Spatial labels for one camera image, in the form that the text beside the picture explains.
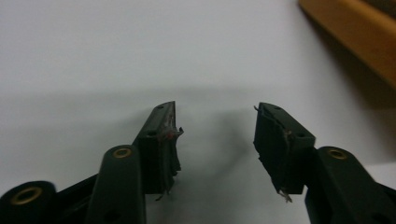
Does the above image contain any white table mat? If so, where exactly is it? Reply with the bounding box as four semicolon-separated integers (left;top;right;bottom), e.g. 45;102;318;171
0;0;396;224

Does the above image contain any wooden picture frame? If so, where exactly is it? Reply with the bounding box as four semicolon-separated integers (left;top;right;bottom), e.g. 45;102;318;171
298;0;396;91

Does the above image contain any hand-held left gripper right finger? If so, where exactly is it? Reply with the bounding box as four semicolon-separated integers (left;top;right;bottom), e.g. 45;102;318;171
252;102;317;203

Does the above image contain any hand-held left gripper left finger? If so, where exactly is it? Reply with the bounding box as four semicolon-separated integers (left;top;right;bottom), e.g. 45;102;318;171
132;101;185;202

